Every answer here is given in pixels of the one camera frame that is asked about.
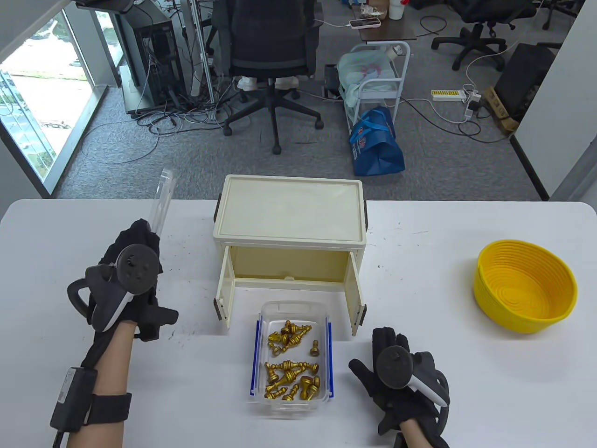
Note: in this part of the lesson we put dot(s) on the white cup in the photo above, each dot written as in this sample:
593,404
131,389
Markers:
395,10

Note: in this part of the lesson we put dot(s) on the black mesh office chair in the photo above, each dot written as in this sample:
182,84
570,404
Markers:
270,42

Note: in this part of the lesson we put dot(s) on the small black device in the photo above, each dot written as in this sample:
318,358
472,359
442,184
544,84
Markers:
332,79

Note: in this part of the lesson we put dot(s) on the cream plastic cabinet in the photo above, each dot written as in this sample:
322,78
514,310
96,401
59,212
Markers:
289,210

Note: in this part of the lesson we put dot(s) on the yellow white power strip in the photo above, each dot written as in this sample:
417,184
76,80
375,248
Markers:
447,95

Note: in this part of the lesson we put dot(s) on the person's right hand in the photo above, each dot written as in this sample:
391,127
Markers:
389,406

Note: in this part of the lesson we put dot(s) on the clear plastic lid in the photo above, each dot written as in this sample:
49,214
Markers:
163,196

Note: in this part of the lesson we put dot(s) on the large glass window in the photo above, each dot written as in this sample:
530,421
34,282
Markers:
42,93

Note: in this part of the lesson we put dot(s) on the black white left hand controller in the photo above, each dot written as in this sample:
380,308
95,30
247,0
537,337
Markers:
135,268

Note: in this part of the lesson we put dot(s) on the black white hand controller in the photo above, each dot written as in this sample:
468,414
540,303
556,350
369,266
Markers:
135,268
394,368

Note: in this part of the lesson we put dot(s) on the black left wristband module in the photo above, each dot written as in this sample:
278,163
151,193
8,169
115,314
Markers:
70,396

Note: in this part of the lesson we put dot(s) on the person's right forearm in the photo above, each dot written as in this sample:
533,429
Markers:
415,438

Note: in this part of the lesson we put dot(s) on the black white right hand controller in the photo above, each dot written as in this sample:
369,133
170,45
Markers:
394,368

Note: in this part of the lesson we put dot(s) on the white power adapter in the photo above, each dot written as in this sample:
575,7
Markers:
468,109

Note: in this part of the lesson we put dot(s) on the clear plastic box blue clips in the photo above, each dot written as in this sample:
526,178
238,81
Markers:
289,311

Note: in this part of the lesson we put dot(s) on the pale green plastic bag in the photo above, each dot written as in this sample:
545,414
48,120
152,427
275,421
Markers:
359,65

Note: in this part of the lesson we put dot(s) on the dark brown side table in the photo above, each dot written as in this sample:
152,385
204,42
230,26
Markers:
396,30

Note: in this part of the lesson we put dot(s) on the blue shopping bag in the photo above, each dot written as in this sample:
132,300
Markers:
378,149

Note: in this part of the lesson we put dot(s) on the white desk leg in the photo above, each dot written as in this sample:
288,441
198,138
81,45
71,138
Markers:
199,46

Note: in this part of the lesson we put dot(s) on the white rolling cart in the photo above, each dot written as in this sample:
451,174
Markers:
378,94

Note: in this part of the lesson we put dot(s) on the yellow ribbed bowl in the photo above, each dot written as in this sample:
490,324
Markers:
527,280

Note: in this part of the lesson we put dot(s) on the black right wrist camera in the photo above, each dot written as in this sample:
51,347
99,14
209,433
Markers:
399,442

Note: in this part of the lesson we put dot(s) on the black box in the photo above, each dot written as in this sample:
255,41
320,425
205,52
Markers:
522,79

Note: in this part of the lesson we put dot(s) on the brown snack bag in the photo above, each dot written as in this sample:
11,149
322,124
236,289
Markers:
375,7

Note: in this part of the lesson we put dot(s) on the brown cardboard box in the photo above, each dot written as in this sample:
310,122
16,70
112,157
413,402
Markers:
499,109

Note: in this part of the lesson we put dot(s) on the pile of gold chess pieces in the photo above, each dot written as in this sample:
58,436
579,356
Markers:
289,368

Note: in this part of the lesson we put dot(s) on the person's left forearm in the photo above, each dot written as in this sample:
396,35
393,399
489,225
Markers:
114,364

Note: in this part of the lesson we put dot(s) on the person's left hand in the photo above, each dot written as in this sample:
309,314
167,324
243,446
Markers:
140,231

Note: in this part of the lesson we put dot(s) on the black computer tower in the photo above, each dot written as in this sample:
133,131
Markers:
158,60

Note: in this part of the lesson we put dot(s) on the pink phone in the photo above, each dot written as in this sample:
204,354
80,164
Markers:
366,22

